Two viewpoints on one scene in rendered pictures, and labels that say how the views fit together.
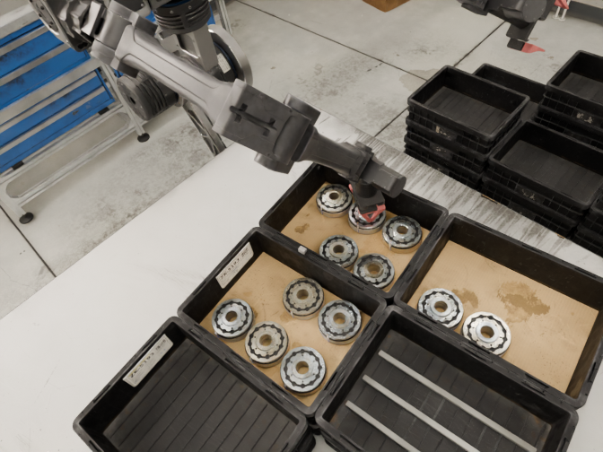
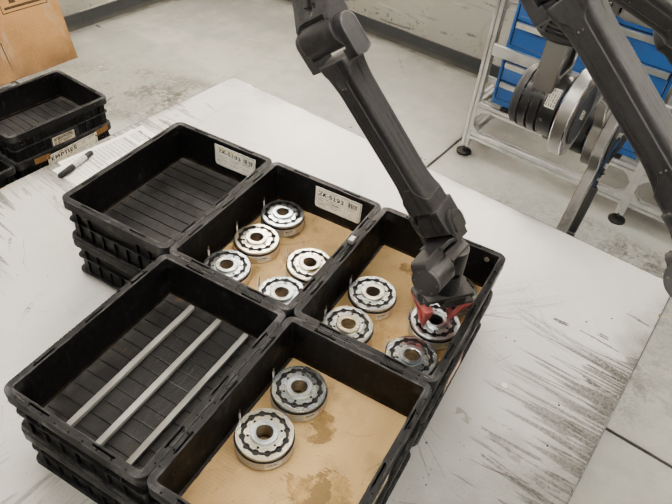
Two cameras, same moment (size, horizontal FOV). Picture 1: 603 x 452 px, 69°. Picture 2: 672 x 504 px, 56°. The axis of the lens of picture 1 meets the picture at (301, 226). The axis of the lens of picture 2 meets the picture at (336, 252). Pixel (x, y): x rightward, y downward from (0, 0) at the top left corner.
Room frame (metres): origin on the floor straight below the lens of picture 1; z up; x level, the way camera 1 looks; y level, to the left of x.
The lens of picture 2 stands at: (0.20, -0.93, 1.83)
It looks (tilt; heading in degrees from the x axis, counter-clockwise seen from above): 43 degrees down; 69
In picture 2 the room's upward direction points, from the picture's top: 6 degrees clockwise
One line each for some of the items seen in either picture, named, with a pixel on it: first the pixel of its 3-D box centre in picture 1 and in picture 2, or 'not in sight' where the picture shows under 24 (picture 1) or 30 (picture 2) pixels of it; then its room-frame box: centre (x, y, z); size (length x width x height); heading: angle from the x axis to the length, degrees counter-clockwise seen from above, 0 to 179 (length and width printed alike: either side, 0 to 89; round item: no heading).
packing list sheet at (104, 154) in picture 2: not in sight; (120, 158); (0.12, 0.73, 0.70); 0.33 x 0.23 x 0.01; 37
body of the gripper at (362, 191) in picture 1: (366, 185); (445, 279); (0.71, -0.18, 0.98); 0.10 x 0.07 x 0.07; 3
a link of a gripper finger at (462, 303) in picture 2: not in sight; (447, 302); (0.73, -0.18, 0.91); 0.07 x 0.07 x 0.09; 3
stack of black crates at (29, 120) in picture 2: not in sight; (48, 153); (-0.16, 1.31, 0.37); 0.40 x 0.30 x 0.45; 36
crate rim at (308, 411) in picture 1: (279, 308); (281, 230); (0.45, 0.09, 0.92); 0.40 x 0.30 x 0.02; 44
